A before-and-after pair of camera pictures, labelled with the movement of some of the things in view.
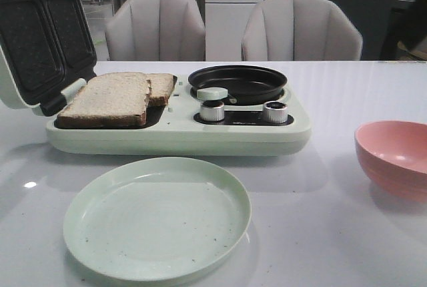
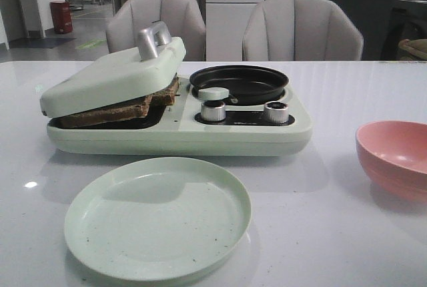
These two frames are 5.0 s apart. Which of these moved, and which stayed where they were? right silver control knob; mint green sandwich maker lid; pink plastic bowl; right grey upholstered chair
Moved: mint green sandwich maker lid
Stayed: pink plastic bowl; right silver control knob; right grey upholstered chair
